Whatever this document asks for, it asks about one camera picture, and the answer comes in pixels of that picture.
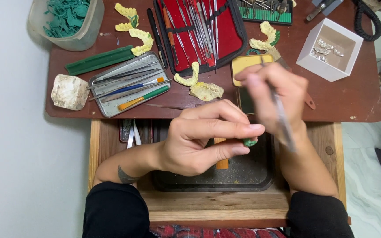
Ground black pen tool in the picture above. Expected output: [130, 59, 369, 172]
[146, 8, 169, 69]

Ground wooden handled brush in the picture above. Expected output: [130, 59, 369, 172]
[266, 46, 316, 110]

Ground clear plastic tub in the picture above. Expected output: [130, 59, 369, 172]
[28, 0, 105, 52]

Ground yellow tin lid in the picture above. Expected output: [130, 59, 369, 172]
[231, 54, 274, 87]

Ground orange handled instrument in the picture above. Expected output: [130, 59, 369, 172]
[161, 3, 180, 67]

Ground red patterned cloth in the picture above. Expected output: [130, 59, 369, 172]
[149, 224, 288, 238]

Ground dark tin base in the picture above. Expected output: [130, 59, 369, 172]
[236, 87, 256, 116]

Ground yellow dental arch cast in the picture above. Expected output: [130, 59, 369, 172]
[174, 61, 200, 87]

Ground row of steel dental instruments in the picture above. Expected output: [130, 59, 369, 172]
[174, 0, 220, 73]

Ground person's black trousers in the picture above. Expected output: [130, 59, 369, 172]
[82, 181, 355, 238]

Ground green wax bar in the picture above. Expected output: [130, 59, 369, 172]
[65, 45, 135, 76]

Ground wooden drawer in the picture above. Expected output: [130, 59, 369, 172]
[88, 119, 347, 229]

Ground green bur holder with burs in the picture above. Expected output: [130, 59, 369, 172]
[238, 0, 293, 26]

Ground bundle of grey metal tools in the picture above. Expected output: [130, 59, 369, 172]
[87, 61, 164, 90]

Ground black tray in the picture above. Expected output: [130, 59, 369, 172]
[152, 122, 276, 193]

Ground black coiled cable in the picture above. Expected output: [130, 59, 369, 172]
[353, 0, 381, 42]

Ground heap of green wax scraps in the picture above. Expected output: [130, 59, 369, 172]
[43, 0, 91, 38]

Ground green and orange brush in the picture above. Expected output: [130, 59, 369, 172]
[117, 85, 170, 111]

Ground metal file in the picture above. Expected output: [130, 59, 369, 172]
[119, 119, 133, 143]

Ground blue handled paint brush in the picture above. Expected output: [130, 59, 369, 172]
[89, 77, 165, 101]

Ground metal carving instrument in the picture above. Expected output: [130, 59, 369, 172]
[260, 56, 297, 153]

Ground scuffed metal tray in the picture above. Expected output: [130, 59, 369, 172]
[88, 52, 172, 118]

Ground white plaster block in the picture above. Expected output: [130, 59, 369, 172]
[50, 74, 89, 111]

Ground white square box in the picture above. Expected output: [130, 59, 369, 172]
[295, 18, 364, 83]

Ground white strips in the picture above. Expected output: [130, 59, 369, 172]
[127, 119, 142, 149]

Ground person's right hand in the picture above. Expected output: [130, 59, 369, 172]
[235, 62, 310, 143]

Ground orange wooden stick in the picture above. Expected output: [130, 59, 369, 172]
[214, 137, 230, 170]

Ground person's left hand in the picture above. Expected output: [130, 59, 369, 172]
[157, 99, 266, 177]

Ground grey handpiece tool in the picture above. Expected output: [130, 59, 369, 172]
[306, 0, 337, 22]

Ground yellow dental cast red mark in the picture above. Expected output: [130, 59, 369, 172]
[189, 82, 224, 102]

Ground cluster of silver metal castings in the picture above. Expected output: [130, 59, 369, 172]
[311, 39, 345, 63]

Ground thin metal blade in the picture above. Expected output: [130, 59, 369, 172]
[144, 103, 185, 110]

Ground red lined instrument case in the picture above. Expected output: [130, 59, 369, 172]
[153, 0, 248, 77]

